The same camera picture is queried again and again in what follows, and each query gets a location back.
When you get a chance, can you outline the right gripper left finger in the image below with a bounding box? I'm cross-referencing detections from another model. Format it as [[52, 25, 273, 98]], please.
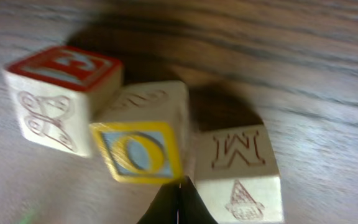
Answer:
[[137, 183, 180, 224]]

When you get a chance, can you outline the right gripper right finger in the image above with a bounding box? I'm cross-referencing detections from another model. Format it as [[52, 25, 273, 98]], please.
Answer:
[[178, 176, 217, 224]]

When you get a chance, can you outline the blue label wooden block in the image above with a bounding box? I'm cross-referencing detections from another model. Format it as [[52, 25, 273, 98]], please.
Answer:
[[194, 124, 285, 223]]

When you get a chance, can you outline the yellow letter wooden block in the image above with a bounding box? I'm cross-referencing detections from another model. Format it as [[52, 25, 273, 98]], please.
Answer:
[[89, 80, 190, 184]]

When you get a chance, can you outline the red label wooden block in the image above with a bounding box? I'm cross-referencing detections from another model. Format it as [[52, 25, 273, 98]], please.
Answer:
[[3, 45, 124, 157]]

